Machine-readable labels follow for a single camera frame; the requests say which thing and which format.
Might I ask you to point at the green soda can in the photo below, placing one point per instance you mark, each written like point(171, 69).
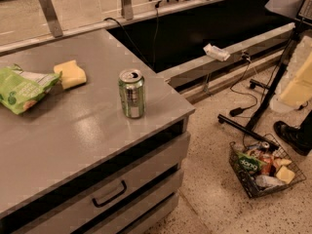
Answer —
point(131, 90)

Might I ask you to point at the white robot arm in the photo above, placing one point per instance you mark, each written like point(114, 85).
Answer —
point(295, 87)

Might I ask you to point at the soda can in basket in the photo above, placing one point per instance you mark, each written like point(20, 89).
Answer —
point(264, 145)

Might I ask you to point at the yellow sponge in basket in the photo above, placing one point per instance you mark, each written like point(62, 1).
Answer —
point(285, 175)

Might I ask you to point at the black rolling stand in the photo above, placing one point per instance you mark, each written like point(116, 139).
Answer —
point(282, 66)

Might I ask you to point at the green snack bag in basket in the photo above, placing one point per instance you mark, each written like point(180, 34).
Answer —
point(250, 163)

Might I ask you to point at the clear plastic bag in basket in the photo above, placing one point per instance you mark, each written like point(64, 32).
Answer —
point(266, 181)

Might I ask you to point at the green chip bag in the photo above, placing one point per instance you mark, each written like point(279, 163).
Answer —
point(20, 90)

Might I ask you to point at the black shoe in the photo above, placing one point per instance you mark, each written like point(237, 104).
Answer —
point(298, 139)

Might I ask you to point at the metal railing post middle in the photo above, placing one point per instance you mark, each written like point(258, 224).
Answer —
point(127, 9)

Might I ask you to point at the metal railing post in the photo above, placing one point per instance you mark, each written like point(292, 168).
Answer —
point(127, 9)
point(51, 17)

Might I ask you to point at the black drawer handle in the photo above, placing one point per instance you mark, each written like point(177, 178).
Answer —
point(111, 196)

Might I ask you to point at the black wire basket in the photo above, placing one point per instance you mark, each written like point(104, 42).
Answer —
point(264, 168)

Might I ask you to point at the metal railing post left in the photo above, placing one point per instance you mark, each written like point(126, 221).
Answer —
point(51, 17)

